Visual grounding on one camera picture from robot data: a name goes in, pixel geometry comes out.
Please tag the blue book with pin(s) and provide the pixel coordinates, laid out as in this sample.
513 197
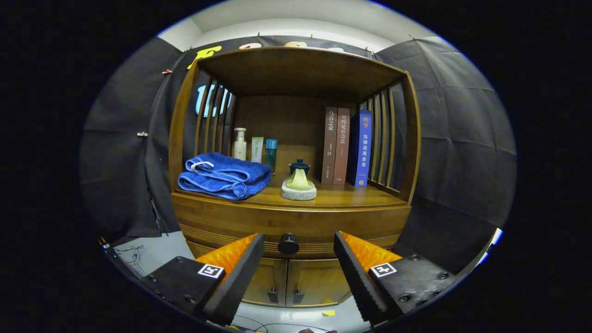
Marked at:
364 152

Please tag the reddish brown book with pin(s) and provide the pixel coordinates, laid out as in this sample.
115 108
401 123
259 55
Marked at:
341 152

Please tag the dark blue lidded teacup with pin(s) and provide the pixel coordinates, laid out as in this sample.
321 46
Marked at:
299 165

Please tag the grey and yellow scrubbing sponge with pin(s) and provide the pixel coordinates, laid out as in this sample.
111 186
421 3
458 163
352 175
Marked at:
299 192

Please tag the white pump bottle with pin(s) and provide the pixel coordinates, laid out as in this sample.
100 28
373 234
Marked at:
240 148

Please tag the black device with orange parts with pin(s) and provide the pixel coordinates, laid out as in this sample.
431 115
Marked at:
105 243

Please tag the white and green tube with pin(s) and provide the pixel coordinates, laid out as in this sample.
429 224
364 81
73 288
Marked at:
257 150

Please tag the folded blue towel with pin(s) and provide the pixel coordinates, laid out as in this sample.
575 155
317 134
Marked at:
226 178

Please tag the wooden countertop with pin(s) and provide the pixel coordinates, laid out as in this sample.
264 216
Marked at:
347 196

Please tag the blue capped bottle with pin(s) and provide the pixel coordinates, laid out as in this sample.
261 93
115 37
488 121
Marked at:
271 155

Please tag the white panel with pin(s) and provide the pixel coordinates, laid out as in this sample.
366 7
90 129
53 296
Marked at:
494 240

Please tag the wooden cabinet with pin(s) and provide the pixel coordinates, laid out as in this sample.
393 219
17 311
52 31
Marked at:
296 69

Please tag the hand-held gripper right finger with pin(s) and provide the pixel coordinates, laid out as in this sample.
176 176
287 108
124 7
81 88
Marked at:
358 282

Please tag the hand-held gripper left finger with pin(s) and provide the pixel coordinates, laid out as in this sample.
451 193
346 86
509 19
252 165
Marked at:
240 282

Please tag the dark brown book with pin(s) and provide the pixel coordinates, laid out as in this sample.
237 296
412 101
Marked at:
329 148

